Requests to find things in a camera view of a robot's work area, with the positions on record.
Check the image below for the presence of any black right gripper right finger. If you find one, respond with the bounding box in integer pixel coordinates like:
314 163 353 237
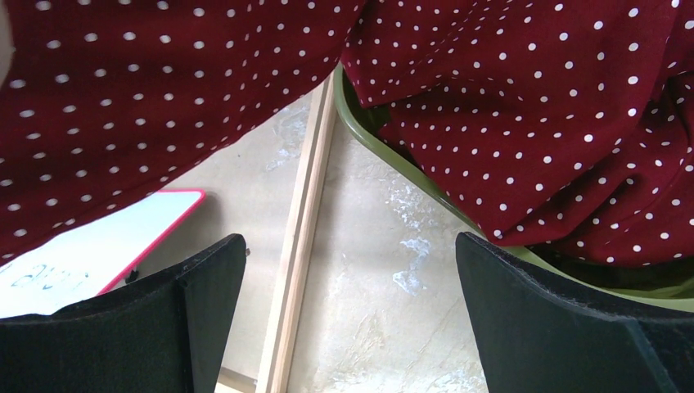
456 233 693 392

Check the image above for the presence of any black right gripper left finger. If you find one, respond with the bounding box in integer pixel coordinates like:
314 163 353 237
1 234 246 392

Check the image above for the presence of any red polka dot garment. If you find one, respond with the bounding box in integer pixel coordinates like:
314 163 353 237
1 1 365 263
342 1 693 267

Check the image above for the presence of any red-edged whiteboard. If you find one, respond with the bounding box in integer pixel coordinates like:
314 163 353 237
1 189 205 318

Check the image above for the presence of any wooden clothes rack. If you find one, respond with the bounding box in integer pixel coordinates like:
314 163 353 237
215 73 340 393

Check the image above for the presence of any green plastic basket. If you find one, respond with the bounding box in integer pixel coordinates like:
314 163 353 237
332 65 693 312

